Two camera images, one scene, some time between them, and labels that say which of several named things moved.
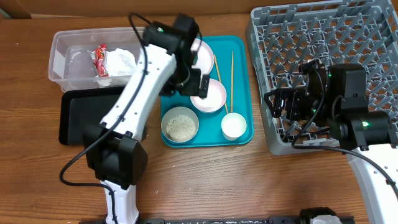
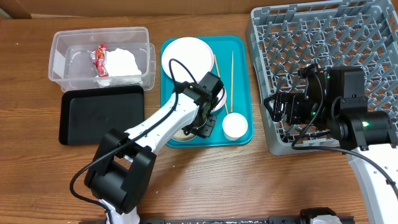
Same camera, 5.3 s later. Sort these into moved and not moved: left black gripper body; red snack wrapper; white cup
Moved: left black gripper body
Not moved: white cup; red snack wrapper
